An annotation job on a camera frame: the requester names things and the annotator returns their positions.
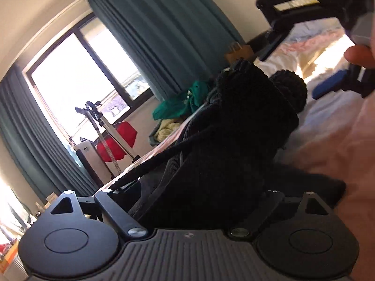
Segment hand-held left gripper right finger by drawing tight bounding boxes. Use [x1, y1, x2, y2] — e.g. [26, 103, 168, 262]
[229, 190, 333, 238]

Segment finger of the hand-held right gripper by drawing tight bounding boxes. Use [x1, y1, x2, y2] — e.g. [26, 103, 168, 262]
[312, 64, 375, 100]
[256, 0, 352, 63]

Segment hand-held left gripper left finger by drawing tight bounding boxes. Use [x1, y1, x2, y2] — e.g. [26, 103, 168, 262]
[51, 190, 149, 238]

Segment black knit sweater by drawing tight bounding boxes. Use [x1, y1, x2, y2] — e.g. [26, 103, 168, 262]
[113, 59, 348, 231]

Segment dark corduroy pants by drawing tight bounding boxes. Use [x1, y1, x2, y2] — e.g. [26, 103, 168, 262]
[123, 114, 211, 223]

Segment yellow clothes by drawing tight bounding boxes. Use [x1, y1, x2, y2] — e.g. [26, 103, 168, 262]
[154, 119, 184, 143]

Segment green clothes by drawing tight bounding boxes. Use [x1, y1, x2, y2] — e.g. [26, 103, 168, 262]
[152, 80, 210, 121]

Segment person's right hand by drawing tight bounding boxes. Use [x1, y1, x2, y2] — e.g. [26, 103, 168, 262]
[344, 45, 375, 65]

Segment brown paper bag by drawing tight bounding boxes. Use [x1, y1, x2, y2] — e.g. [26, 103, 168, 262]
[225, 42, 254, 64]

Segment pastel pillow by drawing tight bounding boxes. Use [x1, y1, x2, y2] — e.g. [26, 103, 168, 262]
[289, 18, 343, 43]

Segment white air purifier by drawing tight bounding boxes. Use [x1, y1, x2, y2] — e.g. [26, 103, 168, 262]
[73, 140, 115, 182]

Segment red chair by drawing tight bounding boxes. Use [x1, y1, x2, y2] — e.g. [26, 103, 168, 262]
[96, 121, 138, 163]

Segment garment steamer stand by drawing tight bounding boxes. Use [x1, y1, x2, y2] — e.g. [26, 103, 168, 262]
[75, 101, 140, 165]

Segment teal curtain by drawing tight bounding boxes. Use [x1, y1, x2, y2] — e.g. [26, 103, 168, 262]
[0, 64, 101, 200]
[87, 0, 246, 102]

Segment white dresser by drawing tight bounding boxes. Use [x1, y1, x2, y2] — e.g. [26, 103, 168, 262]
[0, 234, 24, 273]

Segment dark framed window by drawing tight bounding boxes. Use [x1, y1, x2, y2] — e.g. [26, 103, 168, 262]
[25, 13, 154, 150]

